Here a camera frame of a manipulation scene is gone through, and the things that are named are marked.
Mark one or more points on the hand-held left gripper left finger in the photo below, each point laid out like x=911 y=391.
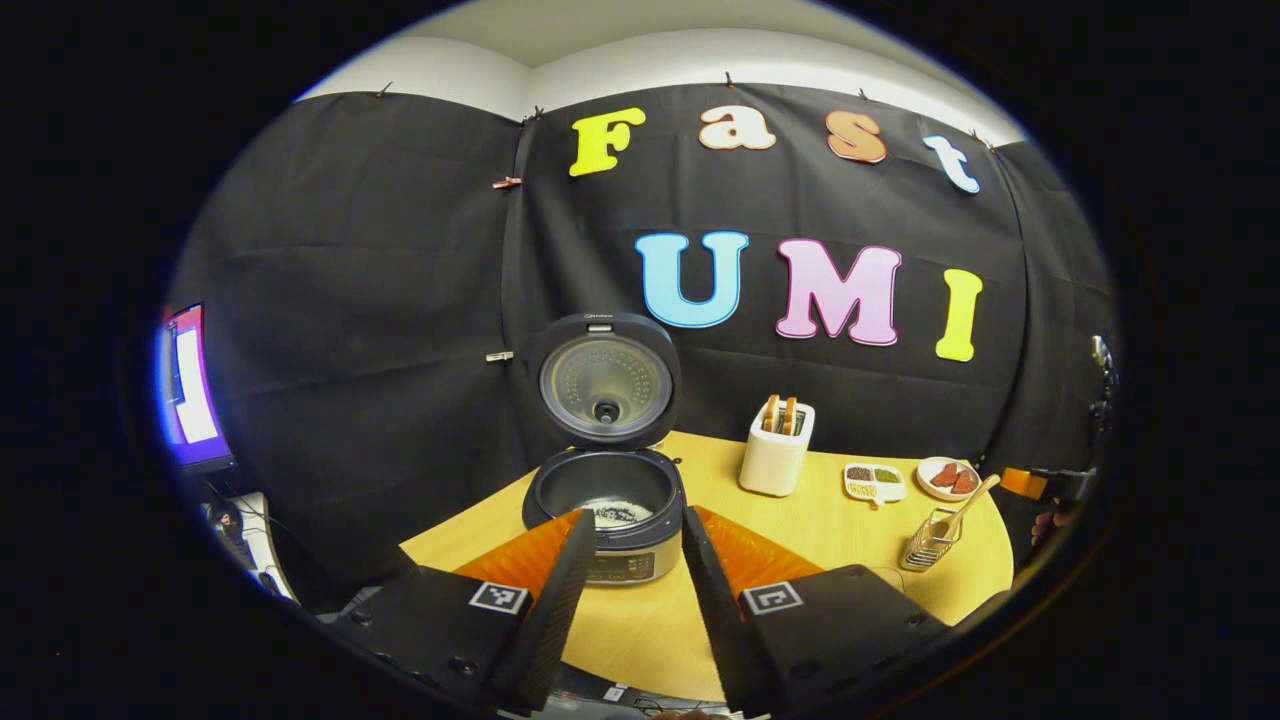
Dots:
x=555 y=610

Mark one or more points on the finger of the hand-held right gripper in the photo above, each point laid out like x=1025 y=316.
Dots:
x=1065 y=485

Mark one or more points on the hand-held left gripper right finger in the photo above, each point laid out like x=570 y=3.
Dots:
x=715 y=610

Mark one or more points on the wooden spoon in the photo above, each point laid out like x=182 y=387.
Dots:
x=968 y=505

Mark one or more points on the dark rice cooker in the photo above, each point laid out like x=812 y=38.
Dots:
x=610 y=385

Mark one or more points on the black power strip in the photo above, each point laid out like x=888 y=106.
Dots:
x=620 y=690

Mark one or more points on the white plate with meat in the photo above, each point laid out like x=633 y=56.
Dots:
x=948 y=478

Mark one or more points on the white toaster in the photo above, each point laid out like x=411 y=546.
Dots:
x=772 y=465

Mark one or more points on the white divided seasoning dish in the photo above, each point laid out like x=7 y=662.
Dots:
x=874 y=484

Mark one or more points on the toast bread slice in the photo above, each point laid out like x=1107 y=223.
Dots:
x=771 y=412
x=790 y=415

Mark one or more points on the white side desk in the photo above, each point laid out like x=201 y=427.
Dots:
x=262 y=545

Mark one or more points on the black backdrop cloth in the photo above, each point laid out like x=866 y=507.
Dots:
x=380 y=300

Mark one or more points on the computer monitor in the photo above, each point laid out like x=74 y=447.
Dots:
x=195 y=390

